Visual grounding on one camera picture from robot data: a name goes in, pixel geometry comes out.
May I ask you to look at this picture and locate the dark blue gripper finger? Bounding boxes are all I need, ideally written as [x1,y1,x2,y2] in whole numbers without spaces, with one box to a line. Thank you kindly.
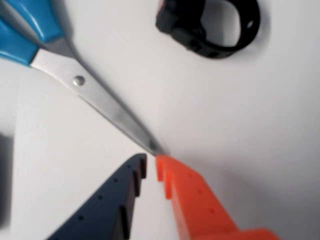
[47,153,148,240]

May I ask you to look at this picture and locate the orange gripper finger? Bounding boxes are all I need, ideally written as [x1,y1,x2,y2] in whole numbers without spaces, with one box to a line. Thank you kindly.
[154,154,281,240]

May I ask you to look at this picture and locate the black smartwatch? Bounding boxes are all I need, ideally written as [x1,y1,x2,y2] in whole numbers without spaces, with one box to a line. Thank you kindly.
[154,0,261,60]

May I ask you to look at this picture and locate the blue-handled scissors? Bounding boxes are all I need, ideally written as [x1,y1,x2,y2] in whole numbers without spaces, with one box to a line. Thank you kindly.
[0,0,166,155]

